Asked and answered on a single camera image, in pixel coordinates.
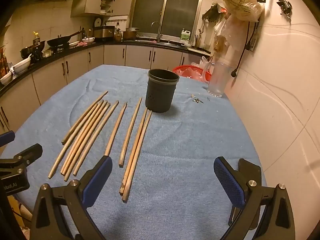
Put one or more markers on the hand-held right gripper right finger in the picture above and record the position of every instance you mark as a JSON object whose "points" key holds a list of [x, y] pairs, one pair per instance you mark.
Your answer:
{"points": [[228, 180]]}

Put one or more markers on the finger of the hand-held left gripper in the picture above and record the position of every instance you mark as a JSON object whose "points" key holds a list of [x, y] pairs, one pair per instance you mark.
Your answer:
{"points": [[7, 137], [32, 151]]}

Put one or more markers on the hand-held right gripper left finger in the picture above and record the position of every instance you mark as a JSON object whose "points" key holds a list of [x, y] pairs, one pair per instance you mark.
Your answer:
{"points": [[98, 177]]}

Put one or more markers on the bunch of wooden chopsticks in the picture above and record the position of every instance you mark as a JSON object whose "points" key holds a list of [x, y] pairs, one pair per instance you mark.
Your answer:
{"points": [[80, 140]]}

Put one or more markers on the black utensil holder cup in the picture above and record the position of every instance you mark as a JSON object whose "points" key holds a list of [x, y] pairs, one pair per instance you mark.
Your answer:
{"points": [[160, 92]]}

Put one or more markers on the blue table cloth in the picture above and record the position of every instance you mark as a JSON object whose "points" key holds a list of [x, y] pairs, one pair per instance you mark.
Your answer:
{"points": [[187, 142]]}

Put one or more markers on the small white bowl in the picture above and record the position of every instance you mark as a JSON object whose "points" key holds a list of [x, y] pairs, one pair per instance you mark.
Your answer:
{"points": [[6, 77]]}

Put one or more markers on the large white bowl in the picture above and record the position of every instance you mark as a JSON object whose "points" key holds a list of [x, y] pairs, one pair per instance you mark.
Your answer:
{"points": [[21, 66]]}

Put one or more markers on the brown sauce bottle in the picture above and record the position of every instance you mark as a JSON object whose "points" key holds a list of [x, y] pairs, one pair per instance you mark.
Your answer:
{"points": [[3, 63]]}

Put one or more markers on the small metal keys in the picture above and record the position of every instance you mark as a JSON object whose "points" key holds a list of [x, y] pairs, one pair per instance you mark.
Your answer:
{"points": [[197, 100]]}

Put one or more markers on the black stove pot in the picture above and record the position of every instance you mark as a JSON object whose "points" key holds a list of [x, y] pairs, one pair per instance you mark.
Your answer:
{"points": [[27, 51]]}

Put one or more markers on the clear plastic pitcher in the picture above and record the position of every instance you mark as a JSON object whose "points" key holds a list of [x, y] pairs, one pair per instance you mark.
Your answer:
{"points": [[218, 80]]}

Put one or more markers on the yellow cap oil bottle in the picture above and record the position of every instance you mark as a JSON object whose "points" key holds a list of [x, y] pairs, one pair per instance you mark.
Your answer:
{"points": [[36, 40]]}

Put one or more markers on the black wok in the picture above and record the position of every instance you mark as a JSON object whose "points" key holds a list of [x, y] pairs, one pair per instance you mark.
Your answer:
{"points": [[58, 41]]}

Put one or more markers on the clear plastic bag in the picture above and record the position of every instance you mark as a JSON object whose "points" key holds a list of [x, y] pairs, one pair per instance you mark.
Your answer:
{"points": [[195, 75]]}

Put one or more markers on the pink cloth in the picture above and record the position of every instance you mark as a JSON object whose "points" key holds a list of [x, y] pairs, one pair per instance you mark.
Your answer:
{"points": [[82, 43]]}

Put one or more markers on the red plastic basket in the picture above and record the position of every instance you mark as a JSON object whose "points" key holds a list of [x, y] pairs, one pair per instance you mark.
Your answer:
{"points": [[186, 68]]}

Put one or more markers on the black kitchen countertop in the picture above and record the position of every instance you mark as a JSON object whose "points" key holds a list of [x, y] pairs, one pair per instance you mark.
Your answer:
{"points": [[142, 42]]}

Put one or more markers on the white hanging plastic bag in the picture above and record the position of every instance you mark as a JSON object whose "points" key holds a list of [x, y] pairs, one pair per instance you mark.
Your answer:
{"points": [[232, 37]]}

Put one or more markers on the dark chopsticks by sink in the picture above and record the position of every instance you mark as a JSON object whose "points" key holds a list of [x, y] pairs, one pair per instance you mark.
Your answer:
{"points": [[197, 40]]}

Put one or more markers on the round white kitchen scale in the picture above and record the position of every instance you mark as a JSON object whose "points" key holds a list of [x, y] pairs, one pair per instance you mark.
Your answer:
{"points": [[98, 22]]}

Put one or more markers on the metal cooking pot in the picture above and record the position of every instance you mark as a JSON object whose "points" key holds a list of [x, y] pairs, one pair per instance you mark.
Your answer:
{"points": [[130, 34]]}

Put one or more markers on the green label detergent bottle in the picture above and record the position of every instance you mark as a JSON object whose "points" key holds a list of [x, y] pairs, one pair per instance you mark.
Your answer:
{"points": [[185, 36]]}

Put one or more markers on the metal faucet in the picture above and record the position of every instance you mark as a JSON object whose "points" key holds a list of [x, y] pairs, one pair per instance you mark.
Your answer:
{"points": [[160, 33]]}

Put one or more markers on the dark hanging object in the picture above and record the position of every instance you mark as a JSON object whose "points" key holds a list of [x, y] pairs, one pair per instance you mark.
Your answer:
{"points": [[212, 13]]}

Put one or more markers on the kitchen window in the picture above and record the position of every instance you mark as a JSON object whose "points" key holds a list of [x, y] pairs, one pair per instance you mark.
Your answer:
{"points": [[150, 10]]}

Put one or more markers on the hanging bag of noodles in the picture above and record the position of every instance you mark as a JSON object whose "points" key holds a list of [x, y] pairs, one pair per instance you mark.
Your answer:
{"points": [[240, 2]]}

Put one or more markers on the wall socket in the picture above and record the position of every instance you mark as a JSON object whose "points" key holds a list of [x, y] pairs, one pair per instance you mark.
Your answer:
{"points": [[253, 42]]}

